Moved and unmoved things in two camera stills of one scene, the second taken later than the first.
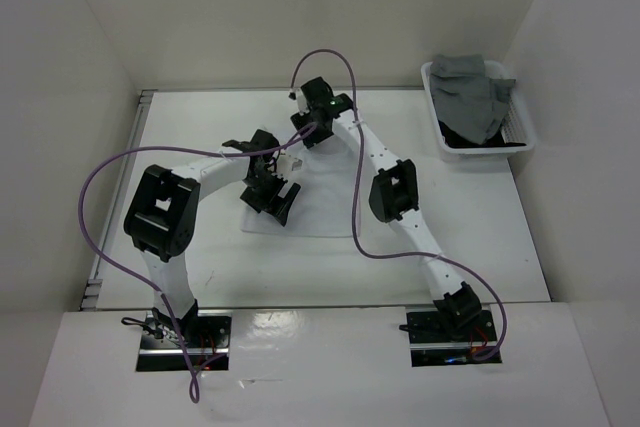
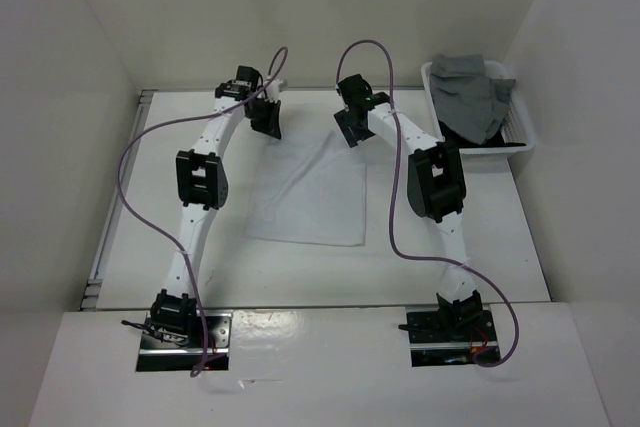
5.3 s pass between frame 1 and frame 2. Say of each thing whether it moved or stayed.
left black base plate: stayed
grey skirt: stayed
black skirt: stayed
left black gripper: moved
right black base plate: stayed
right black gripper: moved
